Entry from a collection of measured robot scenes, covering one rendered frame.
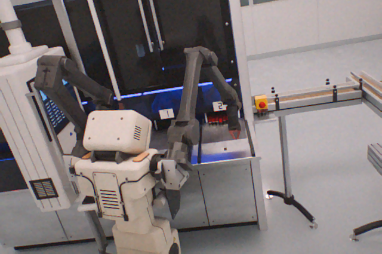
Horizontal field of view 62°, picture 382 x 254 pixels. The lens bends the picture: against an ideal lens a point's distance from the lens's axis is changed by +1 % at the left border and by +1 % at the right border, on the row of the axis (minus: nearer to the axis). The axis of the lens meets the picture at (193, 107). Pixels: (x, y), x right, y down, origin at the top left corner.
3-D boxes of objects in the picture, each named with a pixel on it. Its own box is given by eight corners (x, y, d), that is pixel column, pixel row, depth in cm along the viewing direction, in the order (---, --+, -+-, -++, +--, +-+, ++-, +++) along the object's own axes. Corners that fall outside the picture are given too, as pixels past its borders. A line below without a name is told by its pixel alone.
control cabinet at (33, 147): (74, 161, 212) (30, 44, 182) (102, 157, 209) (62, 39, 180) (36, 214, 165) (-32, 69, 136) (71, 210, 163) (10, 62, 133)
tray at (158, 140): (153, 130, 214) (152, 125, 213) (191, 125, 211) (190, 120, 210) (144, 157, 183) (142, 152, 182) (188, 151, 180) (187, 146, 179)
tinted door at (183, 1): (166, 83, 194) (143, -20, 172) (237, 72, 189) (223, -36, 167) (166, 83, 193) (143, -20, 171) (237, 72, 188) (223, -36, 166)
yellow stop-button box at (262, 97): (255, 105, 202) (253, 95, 199) (266, 103, 201) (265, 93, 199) (256, 110, 195) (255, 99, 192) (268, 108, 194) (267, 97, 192)
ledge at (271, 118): (252, 115, 213) (252, 112, 212) (272, 112, 211) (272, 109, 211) (255, 124, 200) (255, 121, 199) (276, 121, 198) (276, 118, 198)
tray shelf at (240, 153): (147, 134, 216) (146, 131, 215) (250, 119, 207) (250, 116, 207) (131, 176, 172) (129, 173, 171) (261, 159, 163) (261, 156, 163)
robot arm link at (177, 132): (166, 146, 116) (179, 146, 114) (172, 121, 120) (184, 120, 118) (178, 155, 123) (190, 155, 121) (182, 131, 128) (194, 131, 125)
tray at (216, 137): (203, 123, 210) (202, 118, 209) (243, 118, 207) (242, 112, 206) (202, 149, 179) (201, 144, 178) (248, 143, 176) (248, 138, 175)
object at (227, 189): (61, 180, 348) (31, 107, 315) (251, 156, 324) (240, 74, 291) (7, 257, 256) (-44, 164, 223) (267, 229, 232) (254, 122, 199)
